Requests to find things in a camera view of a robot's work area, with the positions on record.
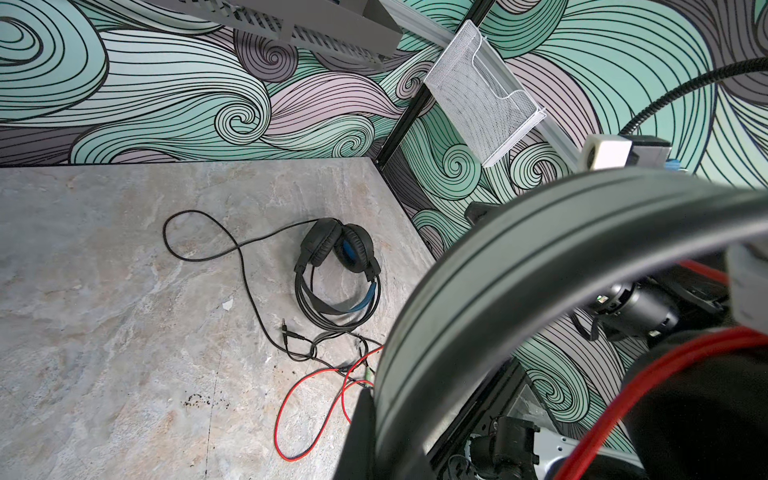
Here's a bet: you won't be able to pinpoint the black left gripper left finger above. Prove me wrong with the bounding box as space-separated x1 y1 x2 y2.
333 389 375 480

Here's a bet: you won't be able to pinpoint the white and black headphones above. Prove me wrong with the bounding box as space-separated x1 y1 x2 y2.
374 167 767 479

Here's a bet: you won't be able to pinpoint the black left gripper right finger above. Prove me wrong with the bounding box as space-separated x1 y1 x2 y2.
392 447 434 480

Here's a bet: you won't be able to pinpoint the black and blue headphones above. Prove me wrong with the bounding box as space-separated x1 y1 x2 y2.
292 217 383 332

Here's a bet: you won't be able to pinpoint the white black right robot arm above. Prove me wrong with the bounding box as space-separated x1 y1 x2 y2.
584 281 767 479

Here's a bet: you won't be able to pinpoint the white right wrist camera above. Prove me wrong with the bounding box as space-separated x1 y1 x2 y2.
576 134 682 172

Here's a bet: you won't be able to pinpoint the black vertical frame post right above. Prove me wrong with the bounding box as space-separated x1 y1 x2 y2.
373 0 495 171

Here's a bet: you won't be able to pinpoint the red headphone cable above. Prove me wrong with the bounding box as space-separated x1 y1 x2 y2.
273 259 768 480

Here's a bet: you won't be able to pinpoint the black perforated wall tray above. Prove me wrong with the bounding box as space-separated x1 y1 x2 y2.
157 0 403 68

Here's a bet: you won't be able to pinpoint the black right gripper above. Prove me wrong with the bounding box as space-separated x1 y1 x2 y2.
464 201 501 226

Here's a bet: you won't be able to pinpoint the grey mesh wall holder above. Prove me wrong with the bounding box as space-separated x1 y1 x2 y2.
434 54 525 168

